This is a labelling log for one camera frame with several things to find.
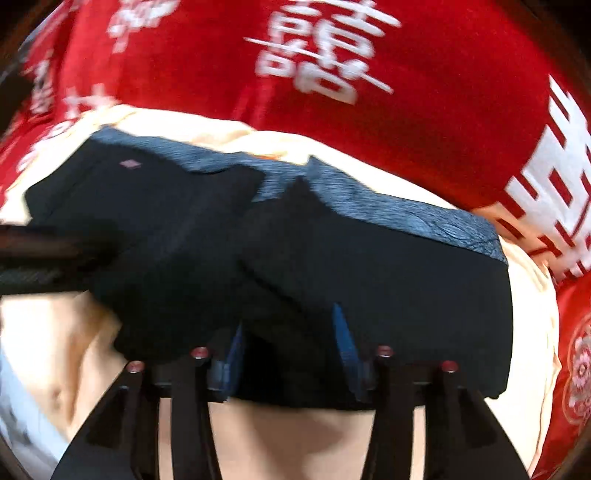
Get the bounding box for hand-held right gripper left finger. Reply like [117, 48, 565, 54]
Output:
[51, 323, 246, 480]

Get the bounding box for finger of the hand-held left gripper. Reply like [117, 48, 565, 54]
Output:
[0, 263, 95, 296]
[0, 224, 123, 260]

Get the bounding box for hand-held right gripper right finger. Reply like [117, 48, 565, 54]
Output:
[332, 302, 532, 480]

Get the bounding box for black pants with blue trim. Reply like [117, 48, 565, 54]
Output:
[23, 127, 515, 412]

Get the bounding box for cream cloth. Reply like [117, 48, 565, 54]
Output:
[0, 104, 563, 480]

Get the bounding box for red printed blanket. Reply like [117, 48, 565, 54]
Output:
[0, 0, 591, 289]

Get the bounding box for red embroidered pillow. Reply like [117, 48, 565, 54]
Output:
[531, 277, 591, 480]

